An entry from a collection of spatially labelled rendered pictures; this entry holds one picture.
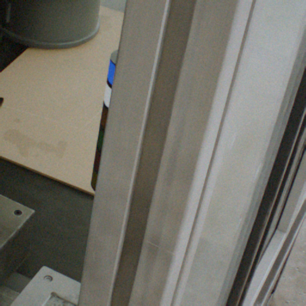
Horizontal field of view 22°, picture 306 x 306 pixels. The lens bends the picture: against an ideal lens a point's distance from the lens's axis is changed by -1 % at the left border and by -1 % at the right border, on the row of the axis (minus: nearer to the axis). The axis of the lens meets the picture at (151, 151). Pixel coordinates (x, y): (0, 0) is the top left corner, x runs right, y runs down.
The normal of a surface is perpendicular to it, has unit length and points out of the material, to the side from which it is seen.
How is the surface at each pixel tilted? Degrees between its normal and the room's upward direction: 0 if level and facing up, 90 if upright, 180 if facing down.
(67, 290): 0
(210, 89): 90
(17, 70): 0
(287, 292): 0
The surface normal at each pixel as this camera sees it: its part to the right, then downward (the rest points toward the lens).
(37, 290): 0.16, -0.78
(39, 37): 0.00, 0.61
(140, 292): -0.41, 0.51
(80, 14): 0.65, 0.54
